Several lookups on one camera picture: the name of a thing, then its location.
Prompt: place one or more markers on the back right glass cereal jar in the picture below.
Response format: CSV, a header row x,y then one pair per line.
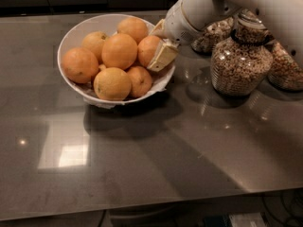
x,y
285,73

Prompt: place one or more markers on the white bowl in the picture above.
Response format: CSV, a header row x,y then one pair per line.
x,y
106,23

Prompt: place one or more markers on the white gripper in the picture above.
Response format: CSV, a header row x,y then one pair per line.
x,y
175,25

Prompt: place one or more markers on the back left glass cereal jar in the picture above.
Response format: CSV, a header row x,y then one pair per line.
x,y
212,35

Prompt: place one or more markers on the glass cereal jar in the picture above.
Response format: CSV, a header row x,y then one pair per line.
x,y
241,62
285,73
212,35

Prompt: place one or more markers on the orange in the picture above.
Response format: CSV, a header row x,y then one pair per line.
x,y
112,84
79,65
120,51
141,81
94,42
134,27
147,48

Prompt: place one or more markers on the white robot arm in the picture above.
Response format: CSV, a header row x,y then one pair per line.
x,y
283,18

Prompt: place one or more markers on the front glass cereal jar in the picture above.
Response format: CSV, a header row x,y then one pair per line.
x,y
241,62

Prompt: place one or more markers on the small orange piece between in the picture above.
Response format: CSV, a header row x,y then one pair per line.
x,y
102,67

